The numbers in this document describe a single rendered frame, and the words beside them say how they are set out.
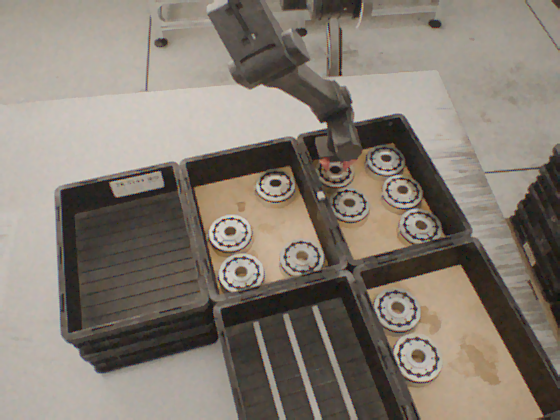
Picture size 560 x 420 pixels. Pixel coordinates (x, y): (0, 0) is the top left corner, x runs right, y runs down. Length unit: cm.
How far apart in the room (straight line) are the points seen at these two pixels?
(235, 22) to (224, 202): 65
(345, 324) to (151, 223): 53
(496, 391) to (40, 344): 104
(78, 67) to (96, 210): 190
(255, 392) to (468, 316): 49
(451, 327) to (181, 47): 241
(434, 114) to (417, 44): 151
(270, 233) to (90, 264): 43
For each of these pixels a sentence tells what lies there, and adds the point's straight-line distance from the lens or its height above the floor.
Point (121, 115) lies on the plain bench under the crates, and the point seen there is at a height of 70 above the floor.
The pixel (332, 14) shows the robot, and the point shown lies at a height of 111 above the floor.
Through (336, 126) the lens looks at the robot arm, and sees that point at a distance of 114.
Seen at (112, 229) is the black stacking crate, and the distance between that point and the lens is 133.
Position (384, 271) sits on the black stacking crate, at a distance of 114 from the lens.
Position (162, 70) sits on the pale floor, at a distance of 303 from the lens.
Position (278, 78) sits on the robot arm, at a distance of 82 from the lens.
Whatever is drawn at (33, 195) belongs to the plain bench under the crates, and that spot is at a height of 70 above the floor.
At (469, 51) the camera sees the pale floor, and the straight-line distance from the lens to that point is 329.
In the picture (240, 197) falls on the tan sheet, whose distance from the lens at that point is 132.
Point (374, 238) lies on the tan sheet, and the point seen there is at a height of 83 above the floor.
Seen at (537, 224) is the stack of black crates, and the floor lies 31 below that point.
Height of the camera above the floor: 189
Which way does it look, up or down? 55 degrees down
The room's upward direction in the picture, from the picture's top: straight up
